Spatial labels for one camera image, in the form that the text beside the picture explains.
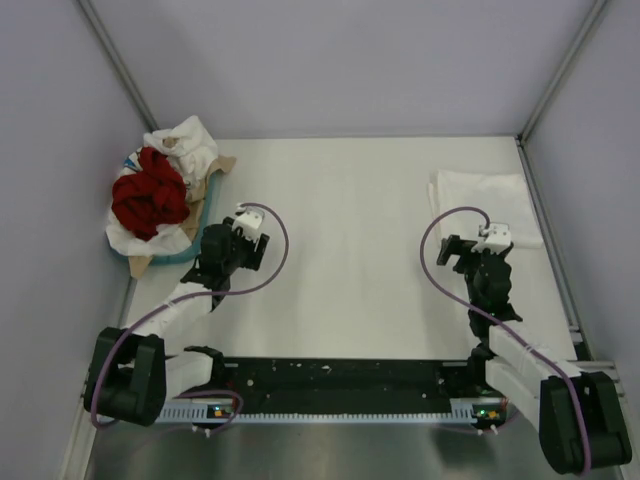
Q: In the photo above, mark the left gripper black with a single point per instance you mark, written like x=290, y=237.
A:
x=255, y=251

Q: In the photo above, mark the red t shirt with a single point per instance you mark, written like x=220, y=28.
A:
x=153, y=195

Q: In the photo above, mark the grey slotted cable duct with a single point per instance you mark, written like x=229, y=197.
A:
x=483, y=414

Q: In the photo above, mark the teal plastic bin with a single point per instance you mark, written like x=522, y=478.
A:
x=154, y=219

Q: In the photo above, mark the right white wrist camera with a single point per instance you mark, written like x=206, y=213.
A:
x=495, y=238

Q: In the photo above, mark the white crumpled t shirt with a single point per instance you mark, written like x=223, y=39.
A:
x=189, y=148

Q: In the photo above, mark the white flower print t shirt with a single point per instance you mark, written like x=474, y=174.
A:
x=123, y=241

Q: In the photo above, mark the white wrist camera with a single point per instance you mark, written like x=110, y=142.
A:
x=495, y=238
x=247, y=221

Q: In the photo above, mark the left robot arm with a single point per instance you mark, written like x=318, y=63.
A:
x=137, y=369

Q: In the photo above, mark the folded white t shirt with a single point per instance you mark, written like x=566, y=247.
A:
x=504, y=197

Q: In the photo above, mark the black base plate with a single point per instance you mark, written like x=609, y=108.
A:
x=283, y=401

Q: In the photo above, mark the aluminium frame post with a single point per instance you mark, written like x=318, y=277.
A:
x=117, y=63
x=593, y=19

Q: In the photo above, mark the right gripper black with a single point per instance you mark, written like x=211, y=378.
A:
x=454, y=246

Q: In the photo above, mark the left aluminium frame post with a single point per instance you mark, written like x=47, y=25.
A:
x=117, y=63

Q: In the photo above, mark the right aluminium frame post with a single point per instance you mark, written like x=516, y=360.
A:
x=593, y=19

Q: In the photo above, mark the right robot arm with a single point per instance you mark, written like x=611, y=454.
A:
x=576, y=413

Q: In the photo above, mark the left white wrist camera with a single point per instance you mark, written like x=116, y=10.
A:
x=247, y=221

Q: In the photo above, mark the tan t shirt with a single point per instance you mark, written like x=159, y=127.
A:
x=183, y=243

